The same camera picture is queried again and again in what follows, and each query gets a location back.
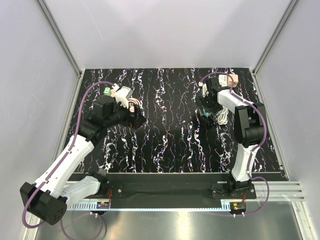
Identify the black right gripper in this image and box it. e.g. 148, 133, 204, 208
194, 94, 223, 117

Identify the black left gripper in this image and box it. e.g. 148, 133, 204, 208
105, 97, 147, 130

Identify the light blue plug adapter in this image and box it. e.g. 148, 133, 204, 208
203, 109, 213, 118

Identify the green white plug adapter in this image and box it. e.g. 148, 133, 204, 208
103, 87, 112, 96

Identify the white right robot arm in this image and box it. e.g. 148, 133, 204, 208
195, 72, 268, 199

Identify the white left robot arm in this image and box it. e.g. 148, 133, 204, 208
19, 95, 146, 228

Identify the white power strip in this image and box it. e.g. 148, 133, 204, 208
218, 74, 228, 87

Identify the beige cube adapter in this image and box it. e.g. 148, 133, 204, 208
227, 74, 239, 88

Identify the pink round power strip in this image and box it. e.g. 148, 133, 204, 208
110, 89, 117, 98

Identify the pink coiled power cable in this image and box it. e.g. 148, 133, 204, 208
127, 98, 141, 113

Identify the white coiled power cable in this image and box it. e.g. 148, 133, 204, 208
216, 107, 230, 125

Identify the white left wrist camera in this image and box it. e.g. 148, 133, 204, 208
113, 84, 133, 109

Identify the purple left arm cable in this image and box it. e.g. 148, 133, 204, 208
22, 81, 121, 240

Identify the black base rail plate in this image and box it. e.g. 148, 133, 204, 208
100, 172, 257, 200

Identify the aluminium frame rail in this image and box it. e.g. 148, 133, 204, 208
32, 181, 303, 212

